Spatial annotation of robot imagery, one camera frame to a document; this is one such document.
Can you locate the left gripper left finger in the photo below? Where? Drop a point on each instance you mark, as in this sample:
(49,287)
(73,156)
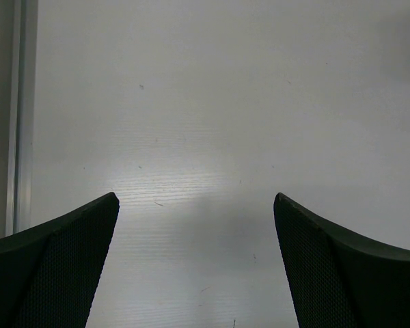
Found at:
(49,273)

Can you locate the aluminium table edge rail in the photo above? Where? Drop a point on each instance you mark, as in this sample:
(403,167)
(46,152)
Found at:
(20,150)

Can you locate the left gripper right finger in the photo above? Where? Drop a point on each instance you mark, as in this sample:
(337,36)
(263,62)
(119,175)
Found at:
(337,277)

